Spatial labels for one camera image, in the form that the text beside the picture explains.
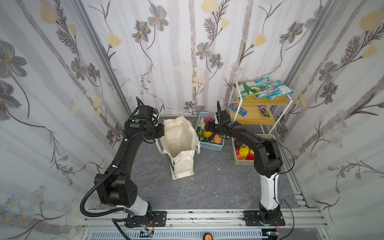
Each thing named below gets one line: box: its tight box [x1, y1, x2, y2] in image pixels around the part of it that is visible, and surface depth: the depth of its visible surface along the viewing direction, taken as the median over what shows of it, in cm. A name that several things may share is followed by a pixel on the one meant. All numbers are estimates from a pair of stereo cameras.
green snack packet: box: [238, 81, 262, 99], surface depth 86 cm
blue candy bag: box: [228, 103, 248, 117], surface depth 103 cm
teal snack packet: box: [256, 80, 294, 100], surface depth 84 cm
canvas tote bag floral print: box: [155, 116, 201, 180], surface depth 88 cm
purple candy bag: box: [258, 105, 271, 118], surface depth 101 cm
